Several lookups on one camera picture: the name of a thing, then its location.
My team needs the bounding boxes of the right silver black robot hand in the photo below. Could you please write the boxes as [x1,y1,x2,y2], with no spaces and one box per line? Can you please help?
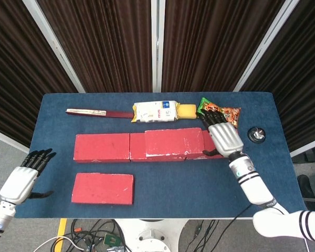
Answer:
[198,108,245,159]

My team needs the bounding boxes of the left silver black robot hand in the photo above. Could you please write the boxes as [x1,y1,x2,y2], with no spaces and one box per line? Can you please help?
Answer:
[0,148,56,205]

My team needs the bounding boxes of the red brick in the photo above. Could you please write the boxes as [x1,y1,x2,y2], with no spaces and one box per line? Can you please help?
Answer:
[73,133,131,164]
[185,130,226,160]
[129,132,187,162]
[71,172,135,205]
[144,127,205,158]

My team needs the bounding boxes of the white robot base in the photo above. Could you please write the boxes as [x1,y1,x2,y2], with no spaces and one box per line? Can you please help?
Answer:
[112,218,190,252]

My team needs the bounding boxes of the green snack bag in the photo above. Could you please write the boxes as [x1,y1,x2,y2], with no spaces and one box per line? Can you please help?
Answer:
[196,97,242,129]

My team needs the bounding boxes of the yellow sponge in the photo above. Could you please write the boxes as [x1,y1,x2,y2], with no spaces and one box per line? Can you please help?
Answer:
[177,104,197,119]

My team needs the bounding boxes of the yellow floor tape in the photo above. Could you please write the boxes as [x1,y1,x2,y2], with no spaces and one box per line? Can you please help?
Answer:
[54,218,68,252]

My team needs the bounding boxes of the blue felt table mat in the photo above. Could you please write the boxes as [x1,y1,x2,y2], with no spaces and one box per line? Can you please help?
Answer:
[13,91,303,219]

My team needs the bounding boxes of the white tissue pack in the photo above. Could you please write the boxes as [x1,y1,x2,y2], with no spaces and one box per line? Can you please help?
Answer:
[131,100,181,124]

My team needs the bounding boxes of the dark grey chair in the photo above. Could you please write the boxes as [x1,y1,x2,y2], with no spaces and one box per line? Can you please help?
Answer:
[296,167,315,203]

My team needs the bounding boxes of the brown screen panel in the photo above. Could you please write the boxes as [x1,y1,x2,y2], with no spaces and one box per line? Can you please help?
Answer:
[36,0,158,93]
[238,0,315,158]
[161,0,286,92]
[0,0,79,153]

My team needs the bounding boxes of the green circuit board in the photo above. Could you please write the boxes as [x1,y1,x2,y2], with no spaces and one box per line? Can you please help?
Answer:
[103,233,121,247]

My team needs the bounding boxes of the dark red folding fan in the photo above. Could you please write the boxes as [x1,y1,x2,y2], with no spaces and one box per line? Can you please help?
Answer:
[65,108,134,119]

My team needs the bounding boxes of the white cable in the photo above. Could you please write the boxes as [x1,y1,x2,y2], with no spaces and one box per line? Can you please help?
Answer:
[33,235,85,252]

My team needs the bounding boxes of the black cable bundle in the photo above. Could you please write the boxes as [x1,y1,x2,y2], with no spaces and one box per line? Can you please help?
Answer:
[68,219,127,252]

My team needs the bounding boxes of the black cable with inline switch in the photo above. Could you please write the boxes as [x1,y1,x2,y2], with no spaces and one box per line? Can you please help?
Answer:
[190,204,253,252]

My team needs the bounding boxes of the white screen post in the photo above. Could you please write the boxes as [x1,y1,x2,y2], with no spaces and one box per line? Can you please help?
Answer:
[22,0,86,93]
[232,0,296,92]
[151,0,165,92]

